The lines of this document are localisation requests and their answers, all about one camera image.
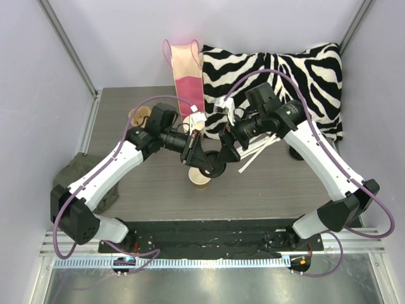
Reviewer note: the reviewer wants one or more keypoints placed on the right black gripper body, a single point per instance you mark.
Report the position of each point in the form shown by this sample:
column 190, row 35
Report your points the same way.
column 229, row 138

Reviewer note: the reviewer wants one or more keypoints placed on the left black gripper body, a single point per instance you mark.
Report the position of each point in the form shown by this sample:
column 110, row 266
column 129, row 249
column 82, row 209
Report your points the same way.
column 190, row 148

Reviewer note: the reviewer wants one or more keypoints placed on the black plastic cup lid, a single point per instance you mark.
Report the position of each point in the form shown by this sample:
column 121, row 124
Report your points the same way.
column 218, row 167

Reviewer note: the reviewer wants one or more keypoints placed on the single brown paper cup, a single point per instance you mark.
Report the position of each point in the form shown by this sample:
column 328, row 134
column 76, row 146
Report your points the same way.
column 197, row 179

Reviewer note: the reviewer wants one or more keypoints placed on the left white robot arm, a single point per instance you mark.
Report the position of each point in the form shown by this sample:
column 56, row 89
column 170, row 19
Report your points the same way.
column 72, row 207

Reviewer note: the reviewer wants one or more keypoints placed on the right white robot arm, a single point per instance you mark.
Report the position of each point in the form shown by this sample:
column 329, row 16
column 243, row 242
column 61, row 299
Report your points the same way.
column 288, row 122

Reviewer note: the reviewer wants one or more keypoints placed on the stack of paper cups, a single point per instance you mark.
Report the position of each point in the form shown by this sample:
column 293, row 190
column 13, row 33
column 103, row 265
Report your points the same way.
column 188, row 124

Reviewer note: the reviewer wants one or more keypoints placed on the white wrapped straw long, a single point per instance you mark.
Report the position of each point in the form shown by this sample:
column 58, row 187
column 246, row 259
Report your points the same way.
column 273, row 139

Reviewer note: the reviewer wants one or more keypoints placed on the stack of black lids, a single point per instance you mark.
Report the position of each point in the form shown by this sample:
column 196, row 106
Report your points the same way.
column 294, row 154

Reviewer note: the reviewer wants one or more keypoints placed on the brown pulp cup carrier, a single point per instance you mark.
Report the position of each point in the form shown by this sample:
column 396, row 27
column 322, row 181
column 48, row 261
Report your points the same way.
column 139, row 116

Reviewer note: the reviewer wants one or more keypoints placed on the pink paper gift bag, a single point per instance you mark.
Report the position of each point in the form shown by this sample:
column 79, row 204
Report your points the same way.
column 186, row 65

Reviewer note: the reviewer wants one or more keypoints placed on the olive green cloth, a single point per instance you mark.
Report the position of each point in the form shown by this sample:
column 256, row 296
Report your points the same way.
column 79, row 166

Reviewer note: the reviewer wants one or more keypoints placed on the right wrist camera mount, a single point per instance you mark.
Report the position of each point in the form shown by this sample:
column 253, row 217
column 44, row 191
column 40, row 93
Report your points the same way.
column 225, row 106

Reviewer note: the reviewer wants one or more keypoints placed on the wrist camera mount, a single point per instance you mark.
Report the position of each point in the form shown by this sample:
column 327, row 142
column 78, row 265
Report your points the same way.
column 197, row 120
column 225, row 106

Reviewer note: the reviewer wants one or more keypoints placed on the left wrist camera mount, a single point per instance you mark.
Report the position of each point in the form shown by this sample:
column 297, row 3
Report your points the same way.
column 197, row 120

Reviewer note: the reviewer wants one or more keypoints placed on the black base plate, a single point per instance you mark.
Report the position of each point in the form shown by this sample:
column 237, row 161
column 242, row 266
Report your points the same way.
column 215, row 239

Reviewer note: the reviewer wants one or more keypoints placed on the white slotted cable duct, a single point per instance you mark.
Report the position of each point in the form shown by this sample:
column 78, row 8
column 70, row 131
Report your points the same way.
column 121, row 262

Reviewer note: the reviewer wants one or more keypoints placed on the aluminium rail frame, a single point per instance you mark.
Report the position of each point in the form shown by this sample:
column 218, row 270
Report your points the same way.
column 351, row 243

